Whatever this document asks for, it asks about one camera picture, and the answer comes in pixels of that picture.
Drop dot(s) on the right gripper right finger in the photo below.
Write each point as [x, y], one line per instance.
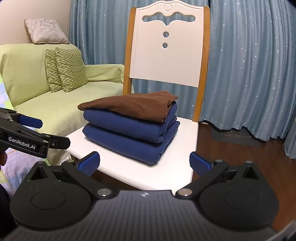
[218, 179]

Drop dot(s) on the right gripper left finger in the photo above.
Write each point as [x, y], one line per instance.
[69, 181]

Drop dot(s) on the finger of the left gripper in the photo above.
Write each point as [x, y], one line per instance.
[55, 142]
[31, 122]

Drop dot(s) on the brown cloth garment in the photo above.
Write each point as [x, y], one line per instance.
[152, 106]

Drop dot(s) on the person's left hand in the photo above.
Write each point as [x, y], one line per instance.
[3, 158]

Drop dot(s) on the plaid bed sheet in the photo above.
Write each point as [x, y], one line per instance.
[16, 168]

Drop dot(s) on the green zigzag pillow left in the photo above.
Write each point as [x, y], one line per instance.
[52, 72]

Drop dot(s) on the green zigzag pillow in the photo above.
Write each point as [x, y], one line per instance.
[71, 70]
[52, 72]

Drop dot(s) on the dark floor mat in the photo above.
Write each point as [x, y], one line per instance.
[234, 136]

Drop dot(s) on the light green sofa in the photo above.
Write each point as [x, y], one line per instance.
[24, 75]

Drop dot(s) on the upper folded blue garment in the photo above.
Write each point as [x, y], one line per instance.
[150, 131]

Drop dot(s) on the folded blue garment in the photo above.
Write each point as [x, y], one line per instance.
[150, 131]
[143, 151]

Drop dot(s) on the lower folded blue garment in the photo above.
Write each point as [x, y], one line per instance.
[143, 151]

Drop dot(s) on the green zigzag pillow right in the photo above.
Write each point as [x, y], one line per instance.
[71, 70]

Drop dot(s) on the blue starry curtain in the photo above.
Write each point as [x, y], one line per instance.
[251, 71]

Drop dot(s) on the white wooden chair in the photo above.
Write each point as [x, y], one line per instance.
[167, 41]

